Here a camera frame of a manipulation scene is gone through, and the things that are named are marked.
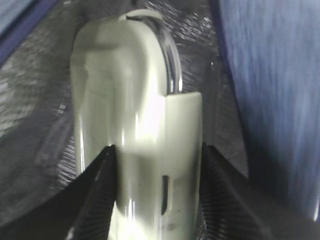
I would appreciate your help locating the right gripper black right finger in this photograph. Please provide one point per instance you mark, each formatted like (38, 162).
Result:
(234, 209)

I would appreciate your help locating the dark blue lunch bag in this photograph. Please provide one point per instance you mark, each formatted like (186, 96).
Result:
(256, 64)

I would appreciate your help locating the glass container green lid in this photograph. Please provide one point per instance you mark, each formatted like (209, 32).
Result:
(127, 92)

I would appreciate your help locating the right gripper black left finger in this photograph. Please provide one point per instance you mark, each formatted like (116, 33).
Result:
(81, 211)

